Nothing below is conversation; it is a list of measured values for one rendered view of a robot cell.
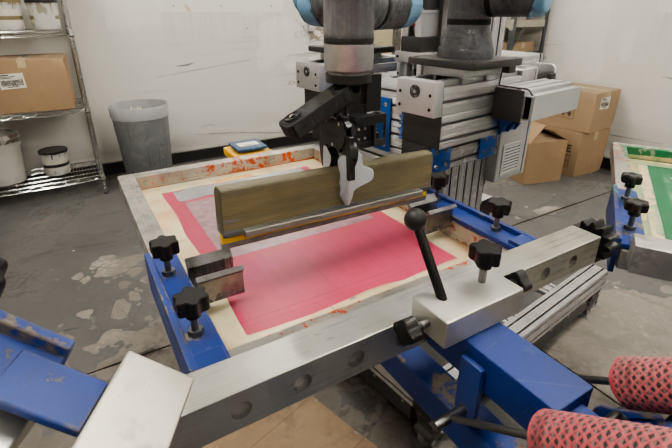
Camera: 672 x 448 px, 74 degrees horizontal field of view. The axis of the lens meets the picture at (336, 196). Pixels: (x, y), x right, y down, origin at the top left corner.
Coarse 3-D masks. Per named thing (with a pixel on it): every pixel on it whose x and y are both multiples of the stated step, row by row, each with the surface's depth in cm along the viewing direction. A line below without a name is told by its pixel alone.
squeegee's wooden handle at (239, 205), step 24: (336, 168) 72; (384, 168) 77; (408, 168) 80; (216, 192) 64; (240, 192) 64; (264, 192) 66; (288, 192) 68; (312, 192) 70; (336, 192) 73; (360, 192) 76; (384, 192) 79; (216, 216) 66; (240, 216) 65; (264, 216) 67; (288, 216) 70
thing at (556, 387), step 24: (480, 336) 50; (504, 336) 50; (456, 360) 52; (480, 360) 48; (504, 360) 47; (528, 360) 47; (552, 360) 47; (504, 384) 46; (528, 384) 44; (552, 384) 44; (576, 384) 44; (504, 408) 46; (528, 408) 44; (552, 408) 41
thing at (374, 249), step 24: (360, 216) 99; (384, 216) 99; (312, 240) 89; (336, 240) 89; (360, 240) 89; (384, 240) 89; (408, 240) 89; (360, 264) 80; (384, 264) 80; (408, 264) 80
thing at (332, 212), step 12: (408, 192) 81; (420, 192) 82; (360, 204) 75; (372, 204) 76; (384, 204) 78; (300, 216) 70; (312, 216) 70; (324, 216) 72; (252, 228) 66; (264, 228) 66; (276, 228) 67
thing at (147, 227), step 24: (312, 144) 139; (168, 168) 118; (192, 168) 118; (216, 168) 122; (240, 168) 125; (144, 216) 91; (144, 240) 81; (456, 264) 74; (408, 288) 67; (336, 312) 62; (264, 336) 58
